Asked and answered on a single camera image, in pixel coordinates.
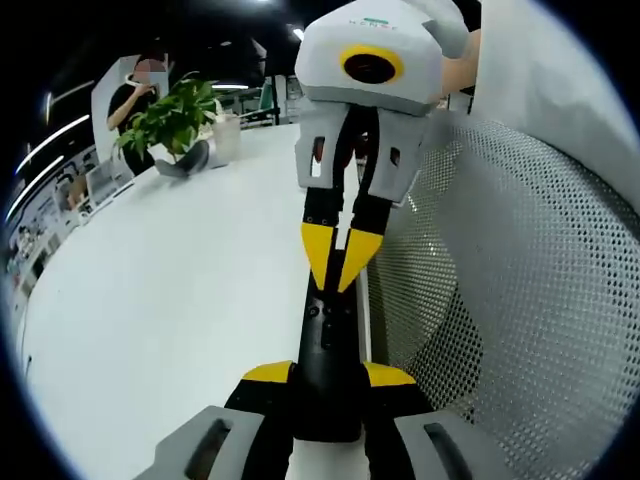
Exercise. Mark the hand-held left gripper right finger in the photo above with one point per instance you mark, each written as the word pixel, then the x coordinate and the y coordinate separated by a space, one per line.
pixel 400 400

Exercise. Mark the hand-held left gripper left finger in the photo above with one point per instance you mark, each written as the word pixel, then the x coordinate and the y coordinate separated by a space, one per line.
pixel 250 420

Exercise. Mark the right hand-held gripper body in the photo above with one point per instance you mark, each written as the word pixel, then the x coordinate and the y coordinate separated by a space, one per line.
pixel 415 55

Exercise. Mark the black remote control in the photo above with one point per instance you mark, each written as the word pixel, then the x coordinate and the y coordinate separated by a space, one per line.
pixel 325 370

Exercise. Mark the person's white shirt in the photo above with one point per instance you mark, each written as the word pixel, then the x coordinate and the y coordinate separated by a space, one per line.
pixel 540 60

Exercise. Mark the dark curved headset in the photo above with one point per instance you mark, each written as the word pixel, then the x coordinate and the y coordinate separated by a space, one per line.
pixel 187 162

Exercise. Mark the white mesh basket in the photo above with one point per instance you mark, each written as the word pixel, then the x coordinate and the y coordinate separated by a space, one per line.
pixel 525 300

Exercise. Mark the green potted plant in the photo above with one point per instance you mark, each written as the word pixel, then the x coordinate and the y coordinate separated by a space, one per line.
pixel 170 115

